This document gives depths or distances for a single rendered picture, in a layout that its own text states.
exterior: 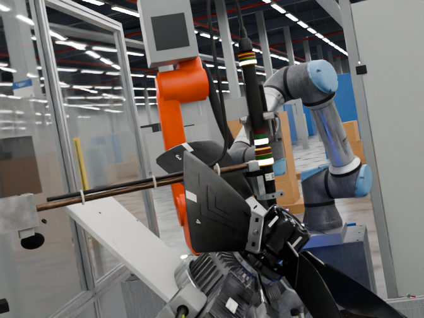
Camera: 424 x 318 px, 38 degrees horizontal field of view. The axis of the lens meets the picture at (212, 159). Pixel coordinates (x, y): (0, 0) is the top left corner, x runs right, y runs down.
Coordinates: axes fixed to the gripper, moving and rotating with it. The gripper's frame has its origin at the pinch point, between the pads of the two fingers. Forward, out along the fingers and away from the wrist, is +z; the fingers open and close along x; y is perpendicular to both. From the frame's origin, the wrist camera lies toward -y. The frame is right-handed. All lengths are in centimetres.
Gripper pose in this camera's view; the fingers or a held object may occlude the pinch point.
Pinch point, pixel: (255, 117)
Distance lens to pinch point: 151.5
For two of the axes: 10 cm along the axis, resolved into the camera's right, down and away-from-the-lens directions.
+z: -1.8, 0.7, -9.8
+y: 1.7, 9.8, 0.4
